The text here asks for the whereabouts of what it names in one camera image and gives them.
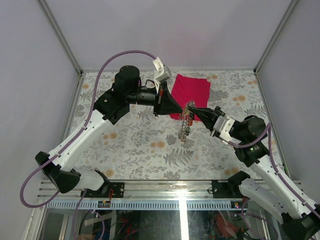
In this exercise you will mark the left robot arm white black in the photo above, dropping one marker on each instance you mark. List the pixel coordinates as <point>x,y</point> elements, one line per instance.
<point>108,109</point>

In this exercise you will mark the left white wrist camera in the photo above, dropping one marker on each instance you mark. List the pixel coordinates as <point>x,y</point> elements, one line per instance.
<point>161,73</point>

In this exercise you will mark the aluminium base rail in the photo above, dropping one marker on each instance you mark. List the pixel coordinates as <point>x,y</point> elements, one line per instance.
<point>143,190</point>

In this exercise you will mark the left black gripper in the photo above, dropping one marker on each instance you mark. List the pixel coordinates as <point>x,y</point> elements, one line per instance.
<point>165,103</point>

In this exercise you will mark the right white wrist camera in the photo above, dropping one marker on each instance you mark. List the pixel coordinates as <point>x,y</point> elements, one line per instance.
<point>222,128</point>

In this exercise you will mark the round metal key ring disc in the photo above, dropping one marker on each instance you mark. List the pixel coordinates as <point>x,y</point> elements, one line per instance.
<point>187,118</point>

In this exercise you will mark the perforated cable duct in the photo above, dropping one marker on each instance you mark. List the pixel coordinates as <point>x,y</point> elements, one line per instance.
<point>141,205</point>

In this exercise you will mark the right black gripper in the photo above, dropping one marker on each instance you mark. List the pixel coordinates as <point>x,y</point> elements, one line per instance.
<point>208,116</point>

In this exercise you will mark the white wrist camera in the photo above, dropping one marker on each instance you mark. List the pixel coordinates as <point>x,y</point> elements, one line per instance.
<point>222,128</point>
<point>161,73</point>

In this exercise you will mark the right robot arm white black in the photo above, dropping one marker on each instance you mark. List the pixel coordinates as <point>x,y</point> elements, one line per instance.
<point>298,214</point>

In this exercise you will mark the left aluminium frame post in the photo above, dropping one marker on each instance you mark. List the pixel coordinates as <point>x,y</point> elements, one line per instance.
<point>45,8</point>

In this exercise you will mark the red folded cloth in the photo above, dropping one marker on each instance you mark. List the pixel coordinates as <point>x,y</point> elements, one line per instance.
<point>186,89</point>

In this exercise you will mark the aluminium frame post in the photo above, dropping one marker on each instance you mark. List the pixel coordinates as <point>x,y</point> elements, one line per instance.
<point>45,8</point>
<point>276,34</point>

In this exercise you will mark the right aluminium frame post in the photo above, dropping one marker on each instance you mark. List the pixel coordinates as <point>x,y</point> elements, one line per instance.
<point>276,34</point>

